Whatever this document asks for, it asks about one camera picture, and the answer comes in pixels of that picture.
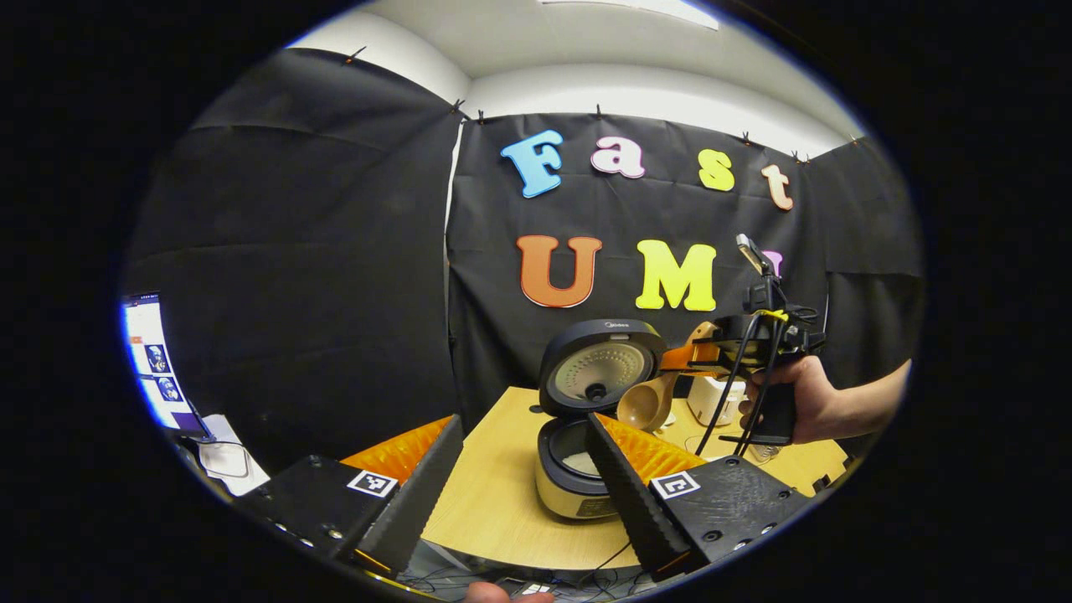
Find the clear chopstick holder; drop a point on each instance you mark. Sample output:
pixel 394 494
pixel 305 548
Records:
pixel 764 454

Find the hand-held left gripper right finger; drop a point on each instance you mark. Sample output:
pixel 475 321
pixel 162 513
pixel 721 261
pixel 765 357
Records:
pixel 632 502

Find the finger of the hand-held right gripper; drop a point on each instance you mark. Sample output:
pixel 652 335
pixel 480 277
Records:
pixel 691 358

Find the black backdrop cloth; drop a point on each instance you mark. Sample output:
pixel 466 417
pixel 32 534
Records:
pixel 335 276

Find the ceiling light panel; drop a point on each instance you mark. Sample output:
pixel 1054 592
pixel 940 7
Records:
pixel 645 10

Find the wooden spoon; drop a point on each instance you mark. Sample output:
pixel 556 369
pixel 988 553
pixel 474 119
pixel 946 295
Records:
pixel 645 408

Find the computer monitor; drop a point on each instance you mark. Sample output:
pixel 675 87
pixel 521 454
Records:
pixel 155 360

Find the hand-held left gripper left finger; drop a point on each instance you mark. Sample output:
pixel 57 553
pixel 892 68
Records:
pixel 419 502

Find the dark grey rice cooker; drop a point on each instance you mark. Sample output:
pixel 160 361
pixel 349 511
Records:
pixel 603 339

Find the white rice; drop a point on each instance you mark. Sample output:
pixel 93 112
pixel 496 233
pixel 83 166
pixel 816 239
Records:
pixel 579 462

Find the white toaster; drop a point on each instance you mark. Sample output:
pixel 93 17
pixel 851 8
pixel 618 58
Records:
pixel 712 402

